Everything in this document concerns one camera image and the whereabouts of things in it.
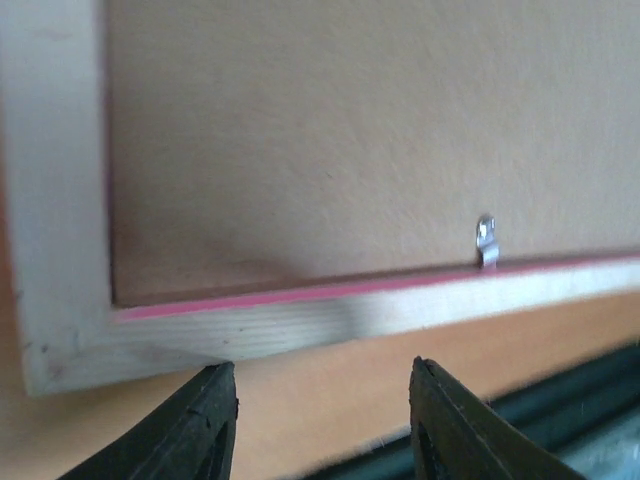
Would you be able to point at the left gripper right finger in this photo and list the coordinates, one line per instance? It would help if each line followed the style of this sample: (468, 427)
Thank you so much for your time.
(455, 435)

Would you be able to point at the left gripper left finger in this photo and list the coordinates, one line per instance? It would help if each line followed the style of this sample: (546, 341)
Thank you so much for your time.
(191, 435)

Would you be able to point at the pink picture frame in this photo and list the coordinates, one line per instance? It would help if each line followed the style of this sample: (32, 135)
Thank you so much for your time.
(193, 182)

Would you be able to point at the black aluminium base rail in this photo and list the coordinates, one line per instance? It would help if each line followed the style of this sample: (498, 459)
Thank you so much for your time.
(573, 406)

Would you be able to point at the small metal frame clip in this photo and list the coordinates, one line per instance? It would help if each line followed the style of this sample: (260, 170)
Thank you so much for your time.
(487, 245)

